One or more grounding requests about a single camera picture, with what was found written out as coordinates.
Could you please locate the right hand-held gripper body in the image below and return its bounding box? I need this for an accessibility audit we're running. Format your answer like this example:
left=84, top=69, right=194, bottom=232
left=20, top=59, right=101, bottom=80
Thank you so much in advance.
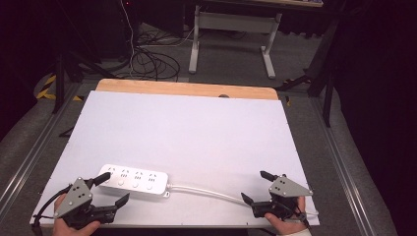
left=252, top=174, right=314, bottom=220

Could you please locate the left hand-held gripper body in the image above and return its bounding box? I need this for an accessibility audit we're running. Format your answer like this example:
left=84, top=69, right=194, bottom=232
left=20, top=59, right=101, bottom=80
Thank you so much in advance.
left=53, top=176, right=118, bottom=230

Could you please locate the white power strip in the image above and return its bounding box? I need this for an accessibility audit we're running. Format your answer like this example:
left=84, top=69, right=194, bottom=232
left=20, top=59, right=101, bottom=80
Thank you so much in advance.
left=97, top=163, right=172, bottom=200

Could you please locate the white power strip cable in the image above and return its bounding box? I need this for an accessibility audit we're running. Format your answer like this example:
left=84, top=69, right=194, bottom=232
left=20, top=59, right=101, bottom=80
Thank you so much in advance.
left=166, top=183, right=320, bottom=217

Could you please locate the person's left hand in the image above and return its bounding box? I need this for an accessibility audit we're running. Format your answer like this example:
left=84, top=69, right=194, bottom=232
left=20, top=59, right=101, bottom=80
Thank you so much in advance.
left=51, top=194, right=101, bottom=236

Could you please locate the person's right hand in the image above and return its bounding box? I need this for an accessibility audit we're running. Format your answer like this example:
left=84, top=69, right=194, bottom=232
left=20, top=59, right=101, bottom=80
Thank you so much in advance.
left=264, top=196, right=308, bottom=236

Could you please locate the white sleeve cuff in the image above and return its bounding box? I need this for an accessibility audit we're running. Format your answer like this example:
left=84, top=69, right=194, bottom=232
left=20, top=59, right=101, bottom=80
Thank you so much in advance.
left=275, top=228, right=313, bottom=236

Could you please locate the white board sheet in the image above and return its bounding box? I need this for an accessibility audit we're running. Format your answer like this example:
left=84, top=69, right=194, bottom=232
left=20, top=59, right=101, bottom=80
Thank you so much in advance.
left=29, top=89, right=321, bottom=229

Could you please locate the yellow black floor tape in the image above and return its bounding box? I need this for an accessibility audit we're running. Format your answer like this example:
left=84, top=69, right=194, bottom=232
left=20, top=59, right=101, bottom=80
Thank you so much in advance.
left=34, top=74, right=85, bottom=102

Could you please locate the black metal stand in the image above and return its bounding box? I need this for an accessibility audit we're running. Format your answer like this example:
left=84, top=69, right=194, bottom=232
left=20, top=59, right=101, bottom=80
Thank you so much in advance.
left=51, top=50, right=116, bottom=115
left=274, top=18, right=340, bottom=128

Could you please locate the light wooden desk top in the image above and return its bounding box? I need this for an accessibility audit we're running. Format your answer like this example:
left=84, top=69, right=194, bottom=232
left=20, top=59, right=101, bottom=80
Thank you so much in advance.
left=225, top=0, right=325, bottom=9

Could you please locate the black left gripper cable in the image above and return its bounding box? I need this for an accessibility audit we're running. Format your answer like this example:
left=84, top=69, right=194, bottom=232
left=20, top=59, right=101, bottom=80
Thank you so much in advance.
left=31, top=184, right=74, bottom=236

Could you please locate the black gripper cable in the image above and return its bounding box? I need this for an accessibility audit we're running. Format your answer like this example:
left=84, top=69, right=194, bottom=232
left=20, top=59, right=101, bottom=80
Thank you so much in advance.
left=31, top=184, right=74, bottom=236
left=294, top=208, right=313, bottom=231

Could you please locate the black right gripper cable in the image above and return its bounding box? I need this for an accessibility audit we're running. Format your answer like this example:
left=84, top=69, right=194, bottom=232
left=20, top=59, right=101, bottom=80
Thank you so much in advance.
left=294, top=208, right=313, bottom=231

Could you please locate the aluminium floor rail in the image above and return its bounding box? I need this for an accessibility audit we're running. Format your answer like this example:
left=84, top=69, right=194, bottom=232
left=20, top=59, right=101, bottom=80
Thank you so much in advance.
left=309, top=96, right=373, bottom=236
left=0, top=83, right=84, bottom=210

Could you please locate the bundle of black floor cables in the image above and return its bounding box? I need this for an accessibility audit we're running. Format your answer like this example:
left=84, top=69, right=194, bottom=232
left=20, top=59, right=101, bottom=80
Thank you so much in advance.
left=130, top=30, right=182, bottom=82

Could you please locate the thin white floor cable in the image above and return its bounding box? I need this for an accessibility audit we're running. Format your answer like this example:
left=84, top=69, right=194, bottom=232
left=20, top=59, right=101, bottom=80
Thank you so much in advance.
left=119, top=0, right=138, bottom=79

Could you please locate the white metal desk frame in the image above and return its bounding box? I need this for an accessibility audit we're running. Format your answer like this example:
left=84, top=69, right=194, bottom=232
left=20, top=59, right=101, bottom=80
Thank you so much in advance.
left=188, top=4, right=283, bottom=80

